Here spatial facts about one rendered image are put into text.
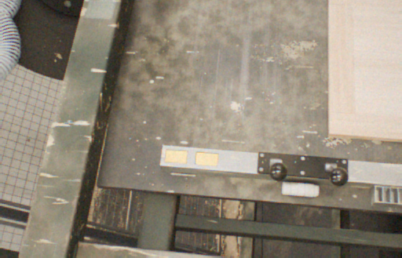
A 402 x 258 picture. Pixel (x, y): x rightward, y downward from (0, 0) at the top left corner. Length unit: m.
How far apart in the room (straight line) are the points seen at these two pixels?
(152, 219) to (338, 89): 0.55
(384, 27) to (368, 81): 0.17
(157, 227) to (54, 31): 0.80
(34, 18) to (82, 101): 0.58
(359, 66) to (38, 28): 0.99
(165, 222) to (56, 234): 0.25
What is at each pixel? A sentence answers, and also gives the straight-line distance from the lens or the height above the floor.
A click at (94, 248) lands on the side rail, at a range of 1.08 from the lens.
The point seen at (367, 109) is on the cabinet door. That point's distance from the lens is 1.23.
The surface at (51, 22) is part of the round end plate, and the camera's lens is 1.68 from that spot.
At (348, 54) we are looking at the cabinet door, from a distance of 1.29.
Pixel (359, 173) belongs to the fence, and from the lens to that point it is 1.13.
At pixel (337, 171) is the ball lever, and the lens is 0.99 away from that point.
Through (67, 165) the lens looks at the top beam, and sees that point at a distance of 1.09.
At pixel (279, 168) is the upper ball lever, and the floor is 1.52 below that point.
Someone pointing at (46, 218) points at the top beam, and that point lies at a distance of 1.07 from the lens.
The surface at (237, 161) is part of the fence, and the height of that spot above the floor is 1.51.
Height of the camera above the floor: 2.15
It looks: 30 degrees down
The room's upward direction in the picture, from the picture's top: 68 degrees counter-clockwise
